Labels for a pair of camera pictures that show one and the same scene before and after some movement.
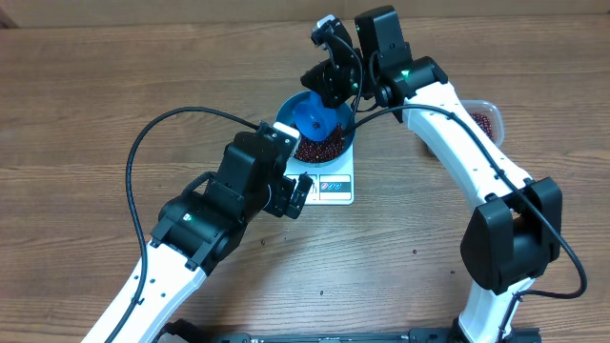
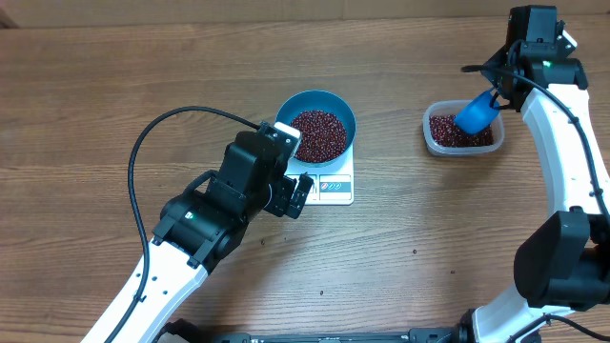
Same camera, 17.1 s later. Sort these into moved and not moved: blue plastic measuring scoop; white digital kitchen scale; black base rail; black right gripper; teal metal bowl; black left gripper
Moved: black right gripper; blue plastic measuring scoop
Not moved: white digital kitchen scale; black base rail; teal metal bowl; black left gripper
